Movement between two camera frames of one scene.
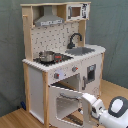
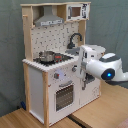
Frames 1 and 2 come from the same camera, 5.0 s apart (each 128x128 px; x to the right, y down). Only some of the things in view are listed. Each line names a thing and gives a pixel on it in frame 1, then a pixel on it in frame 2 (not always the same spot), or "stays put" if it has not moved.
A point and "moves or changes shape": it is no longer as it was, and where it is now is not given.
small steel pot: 46,56 stays put
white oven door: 53,120 moves or changes shape
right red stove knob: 74,69 stays put
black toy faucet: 70,45 stays put
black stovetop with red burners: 58,57 stays put
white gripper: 91,106 to 86,54
